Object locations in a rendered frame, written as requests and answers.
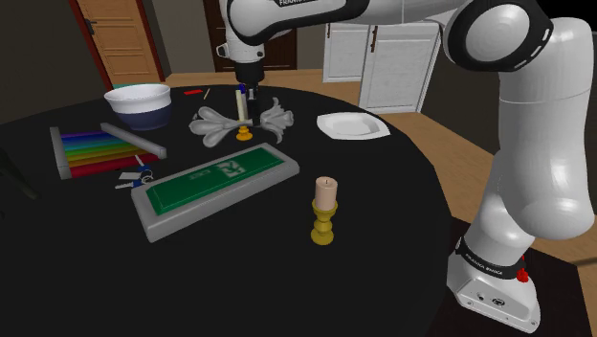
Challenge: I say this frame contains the white cabinet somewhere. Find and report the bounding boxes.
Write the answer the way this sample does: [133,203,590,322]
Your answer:
[321,20,442,116]

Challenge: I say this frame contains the thick candle gold holder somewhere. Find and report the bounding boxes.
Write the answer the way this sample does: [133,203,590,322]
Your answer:
[309,175,341,247]

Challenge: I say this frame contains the silver bow ornament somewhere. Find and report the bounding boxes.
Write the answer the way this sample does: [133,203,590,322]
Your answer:
[188,96,297,149]

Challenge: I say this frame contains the white and blue bowl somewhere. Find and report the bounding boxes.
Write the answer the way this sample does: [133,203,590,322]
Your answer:
[102,83,174,132]

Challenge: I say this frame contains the black round table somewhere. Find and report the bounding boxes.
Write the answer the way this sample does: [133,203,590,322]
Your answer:
[0,83,456,337]

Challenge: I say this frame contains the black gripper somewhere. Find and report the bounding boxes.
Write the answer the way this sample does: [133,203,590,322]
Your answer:
[233,61,266,127]

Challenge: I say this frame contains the slim cream candle gold holder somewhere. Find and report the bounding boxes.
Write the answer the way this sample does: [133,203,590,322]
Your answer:
[234,88,254,143]

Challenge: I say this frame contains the keys with blue tag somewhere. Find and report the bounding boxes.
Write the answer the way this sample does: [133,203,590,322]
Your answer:
[114,154,156,191]

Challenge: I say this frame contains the light wooden door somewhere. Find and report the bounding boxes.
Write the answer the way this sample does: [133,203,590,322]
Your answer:
[68,0,167,91]

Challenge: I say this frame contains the white square plate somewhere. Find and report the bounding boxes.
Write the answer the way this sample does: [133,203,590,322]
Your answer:
[316,111,391,142]

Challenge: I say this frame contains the green sign grey frame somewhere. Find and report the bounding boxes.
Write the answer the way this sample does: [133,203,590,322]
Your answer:
[130,142,301,244]

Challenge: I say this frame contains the rainbow xylophone grey bars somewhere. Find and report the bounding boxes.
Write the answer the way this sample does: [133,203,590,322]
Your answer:
[49,122,168,181]

